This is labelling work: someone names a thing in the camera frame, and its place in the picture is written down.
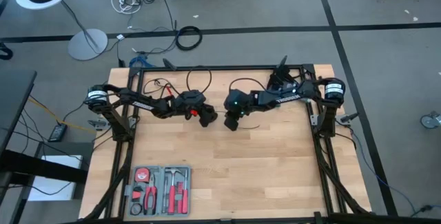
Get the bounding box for grey bracket with black knob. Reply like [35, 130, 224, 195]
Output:
[334, 112, 360, 128]

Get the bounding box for yellow floor cable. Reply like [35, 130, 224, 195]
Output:
[28, 96, 98, 136]

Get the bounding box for black chair base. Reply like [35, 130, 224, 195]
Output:
[0, 41, 14, 61]

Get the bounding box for black right camera cable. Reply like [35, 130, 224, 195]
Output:
[228, 77, 274, 96]

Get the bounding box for long blue cable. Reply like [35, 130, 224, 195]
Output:
[351, 127, 420, 214]

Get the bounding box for red handled hammer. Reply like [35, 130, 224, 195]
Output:
[164, 167, 178, 215]

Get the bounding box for black power adapter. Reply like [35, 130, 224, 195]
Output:
[48, 123, 69, 143]

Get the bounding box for grey plastic tool case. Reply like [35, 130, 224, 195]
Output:
[124, 164, 192, 217]

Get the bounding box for grey caster wheel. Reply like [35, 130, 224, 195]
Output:
[420, 110, 441, 130]

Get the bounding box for black metal beam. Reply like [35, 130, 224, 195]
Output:
[0, 149, 89, 185]

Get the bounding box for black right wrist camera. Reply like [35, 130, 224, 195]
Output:
[223, 116, 240, 132]

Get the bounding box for black left camera cable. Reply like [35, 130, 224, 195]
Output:
[185, 66, 212, 96]

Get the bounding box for black coiled floor cable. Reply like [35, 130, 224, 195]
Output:
[174, 25, 204, 52]

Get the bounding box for small grey screwdriver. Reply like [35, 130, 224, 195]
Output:
[161, 177, 170, 204]

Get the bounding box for red handled screwdriver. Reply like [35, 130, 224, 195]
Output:
[181, 169, 190, 215]

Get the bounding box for long thin black cord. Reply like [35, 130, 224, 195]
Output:
[216, 110, 261, 130]

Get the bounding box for red handled pliers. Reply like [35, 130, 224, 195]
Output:
[143, 174, 158, 216]

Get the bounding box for black desk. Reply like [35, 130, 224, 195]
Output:
[0, 69, 38, 156]

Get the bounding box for black camera cable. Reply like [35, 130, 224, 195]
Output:
[228, 77, 274, 96]
[185, 66, 212, 96]

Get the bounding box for grey metal bracket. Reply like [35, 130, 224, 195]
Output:
[87, 119, 109, 130]

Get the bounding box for short blue cable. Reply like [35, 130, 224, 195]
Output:
[129, 54, 150, 69]

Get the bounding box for short looped black cable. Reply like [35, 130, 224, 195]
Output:
[143, 77, 167, 96]

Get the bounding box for white looped cable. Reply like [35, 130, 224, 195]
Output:
[110, 0, 143, 15]

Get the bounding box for red tape measure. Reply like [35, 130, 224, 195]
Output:
[134, 167, 152, 183]

